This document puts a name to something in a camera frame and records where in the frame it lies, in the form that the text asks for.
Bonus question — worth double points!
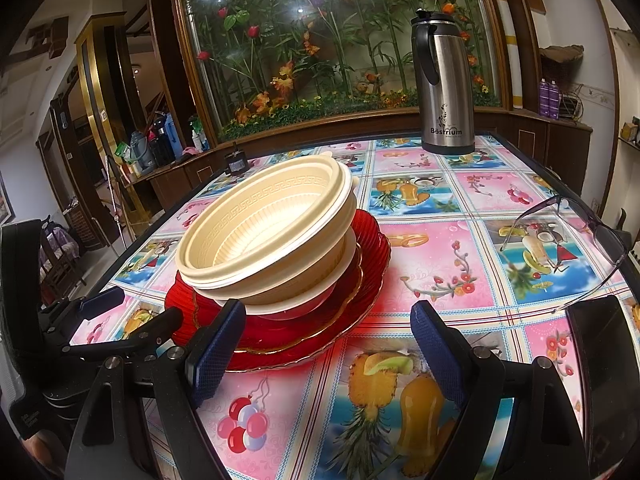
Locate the white plate bottom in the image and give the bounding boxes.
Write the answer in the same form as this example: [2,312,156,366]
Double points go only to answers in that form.
[242,230,357,322]

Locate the red plastic plate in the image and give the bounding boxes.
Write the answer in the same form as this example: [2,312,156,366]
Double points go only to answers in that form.
[164,208,393,373]

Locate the cream paper plate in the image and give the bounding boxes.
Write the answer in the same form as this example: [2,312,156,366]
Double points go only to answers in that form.
[195,193,357,315]

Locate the cream bowl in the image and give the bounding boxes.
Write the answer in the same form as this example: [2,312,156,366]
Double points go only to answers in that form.
[175,152,356,290]

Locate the colourful printed tablecloth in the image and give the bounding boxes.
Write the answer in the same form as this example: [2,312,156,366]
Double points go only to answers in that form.
[69,133,640,480]

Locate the blue bottle on counter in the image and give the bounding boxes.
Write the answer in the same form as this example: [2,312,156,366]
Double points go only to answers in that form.
[164,113,183,160]

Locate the small black jar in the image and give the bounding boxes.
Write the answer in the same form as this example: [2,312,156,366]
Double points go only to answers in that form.
[224,144,250,176]

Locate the eyeglasses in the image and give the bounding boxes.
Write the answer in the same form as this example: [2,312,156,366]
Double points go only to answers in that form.
[487,195,629,310]

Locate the wooden counter cabinet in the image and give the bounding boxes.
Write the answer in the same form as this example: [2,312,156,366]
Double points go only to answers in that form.
[128,107,592,210]

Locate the purple bottles on shelf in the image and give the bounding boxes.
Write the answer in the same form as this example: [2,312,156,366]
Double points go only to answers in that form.
[539,78,561,119]

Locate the steel thermos jug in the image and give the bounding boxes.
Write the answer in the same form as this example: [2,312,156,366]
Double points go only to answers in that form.
[411,9,475,155]

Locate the flower aquarium display window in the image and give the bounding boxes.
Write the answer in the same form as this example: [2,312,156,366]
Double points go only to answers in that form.
[176,0,502,142]

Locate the framed wall picture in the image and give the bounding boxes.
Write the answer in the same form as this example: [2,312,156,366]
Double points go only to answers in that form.
[0,176,14,226]

